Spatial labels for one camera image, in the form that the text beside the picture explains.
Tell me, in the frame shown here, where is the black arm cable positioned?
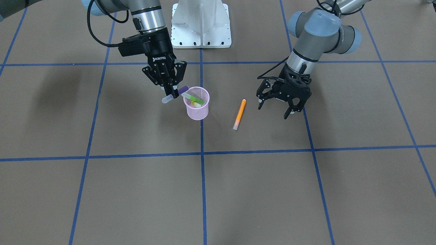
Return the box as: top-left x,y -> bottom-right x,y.
256,56 -> 290,80
87,0 -> 130,48

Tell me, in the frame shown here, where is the orange highlighter pen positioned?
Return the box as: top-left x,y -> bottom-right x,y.
233,99 -> 247,130

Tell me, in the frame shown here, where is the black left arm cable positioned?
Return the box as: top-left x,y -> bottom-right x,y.
256,56 -> 290,80

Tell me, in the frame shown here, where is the purple highlighter pen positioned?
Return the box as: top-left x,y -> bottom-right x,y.
161,85 -> 189,104

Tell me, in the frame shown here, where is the pink mesh pen holder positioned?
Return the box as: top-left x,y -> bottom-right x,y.
183,86 -> 210,120

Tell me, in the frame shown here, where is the yellow highlighter pen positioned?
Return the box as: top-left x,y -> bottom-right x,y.
190,101 -> 202,108

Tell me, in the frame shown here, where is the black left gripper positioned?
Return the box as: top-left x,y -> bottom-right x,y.
256,65 -> 312,119

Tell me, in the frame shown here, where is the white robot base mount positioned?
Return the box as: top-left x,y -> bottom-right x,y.
170,0 -> 232,49

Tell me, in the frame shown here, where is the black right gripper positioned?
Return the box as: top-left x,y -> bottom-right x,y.
144,28 -> 187,99

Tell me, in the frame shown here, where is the green highlighter pen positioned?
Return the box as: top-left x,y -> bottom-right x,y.
181,92 -> 205,106

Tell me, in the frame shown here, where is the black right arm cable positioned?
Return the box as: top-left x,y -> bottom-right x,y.
87,0 -> 130,48

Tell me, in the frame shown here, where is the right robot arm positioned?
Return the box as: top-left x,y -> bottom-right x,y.
82,0 -> 187,99

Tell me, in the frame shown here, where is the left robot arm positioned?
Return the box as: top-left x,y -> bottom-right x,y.
256,0 -> 366,118

